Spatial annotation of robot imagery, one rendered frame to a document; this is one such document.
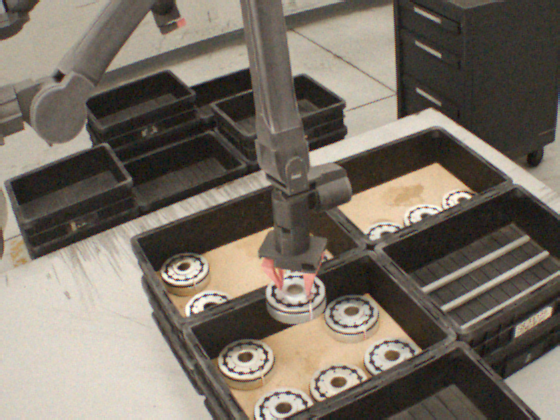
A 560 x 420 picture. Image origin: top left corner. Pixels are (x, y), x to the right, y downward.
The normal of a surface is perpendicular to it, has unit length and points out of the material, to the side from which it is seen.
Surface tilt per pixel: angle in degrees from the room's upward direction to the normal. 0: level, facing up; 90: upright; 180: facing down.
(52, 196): 0
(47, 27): 90
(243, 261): 0
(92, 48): 74
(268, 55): 79
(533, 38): 90
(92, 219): 90
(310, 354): 0
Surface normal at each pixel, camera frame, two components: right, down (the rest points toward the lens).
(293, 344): -0.08, -0.81
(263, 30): 0.42, 0.34
